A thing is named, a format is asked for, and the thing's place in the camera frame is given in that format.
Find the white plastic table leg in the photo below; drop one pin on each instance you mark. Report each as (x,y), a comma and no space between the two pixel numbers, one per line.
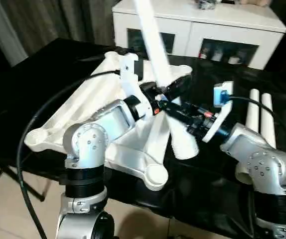
(267,119)
(153,49)
(253,109)

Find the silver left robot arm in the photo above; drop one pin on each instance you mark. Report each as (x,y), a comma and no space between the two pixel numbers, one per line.
(88,142)

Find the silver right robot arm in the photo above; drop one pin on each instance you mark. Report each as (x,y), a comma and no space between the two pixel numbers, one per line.
(265,159)

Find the white jar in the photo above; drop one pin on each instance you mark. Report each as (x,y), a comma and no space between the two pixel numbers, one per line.
(216,55)

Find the white mug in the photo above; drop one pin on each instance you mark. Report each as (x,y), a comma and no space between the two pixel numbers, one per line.
(234,59)

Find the white sideboard cabinet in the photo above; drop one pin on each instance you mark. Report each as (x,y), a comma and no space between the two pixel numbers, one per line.
(207,30)

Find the white plastic table top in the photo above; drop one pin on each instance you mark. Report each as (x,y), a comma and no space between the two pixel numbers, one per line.
(83,99)

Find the black plastic bag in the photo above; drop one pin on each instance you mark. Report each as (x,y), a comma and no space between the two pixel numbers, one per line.
(205,4)

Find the black work mat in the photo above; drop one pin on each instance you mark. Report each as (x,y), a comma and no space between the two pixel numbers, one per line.
(58,62)

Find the beige plush toy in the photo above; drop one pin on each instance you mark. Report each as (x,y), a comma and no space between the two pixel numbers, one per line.
(252,1)

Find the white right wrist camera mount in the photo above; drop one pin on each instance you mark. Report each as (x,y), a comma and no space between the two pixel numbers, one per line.
(222,112)

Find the black metal table frame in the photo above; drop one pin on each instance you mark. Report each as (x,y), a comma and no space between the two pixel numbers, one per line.
(41,191)

